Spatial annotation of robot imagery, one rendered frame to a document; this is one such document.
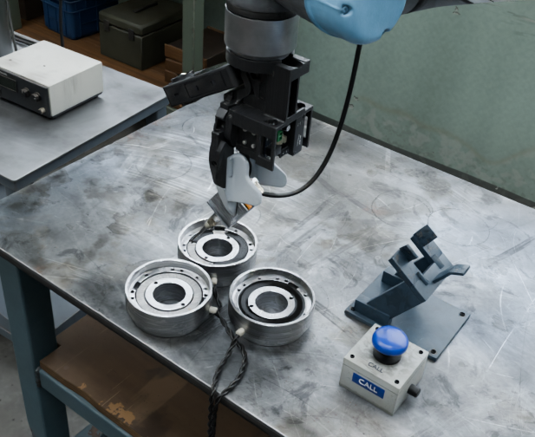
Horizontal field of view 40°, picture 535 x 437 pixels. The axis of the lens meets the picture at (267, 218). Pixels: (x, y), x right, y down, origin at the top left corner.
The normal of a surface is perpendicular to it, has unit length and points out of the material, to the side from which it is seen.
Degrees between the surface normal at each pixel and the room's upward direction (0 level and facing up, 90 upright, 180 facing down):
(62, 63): 0
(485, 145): 90
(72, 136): 0
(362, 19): 90
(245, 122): 90
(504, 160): 90
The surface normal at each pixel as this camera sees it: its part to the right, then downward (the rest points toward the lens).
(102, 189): 0.07, -0.80
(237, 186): -0.58, 0.41
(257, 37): -0.13, 0.58
